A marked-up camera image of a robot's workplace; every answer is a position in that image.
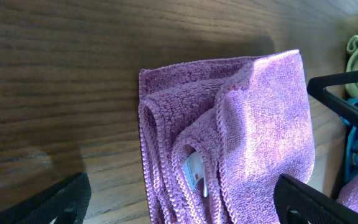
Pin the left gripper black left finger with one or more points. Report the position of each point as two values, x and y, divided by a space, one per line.
64 202

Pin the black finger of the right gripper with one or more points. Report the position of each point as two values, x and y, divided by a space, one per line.
317 89

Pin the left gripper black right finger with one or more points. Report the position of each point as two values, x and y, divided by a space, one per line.
298 203

